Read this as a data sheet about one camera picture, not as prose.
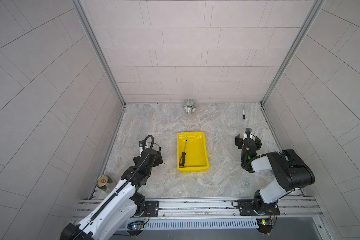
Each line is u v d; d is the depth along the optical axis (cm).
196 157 87
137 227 64
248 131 78
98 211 43
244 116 108
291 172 45
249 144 69
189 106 109
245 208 71
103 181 69
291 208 72
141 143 69
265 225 68
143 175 57
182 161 84
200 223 87
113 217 53
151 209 71
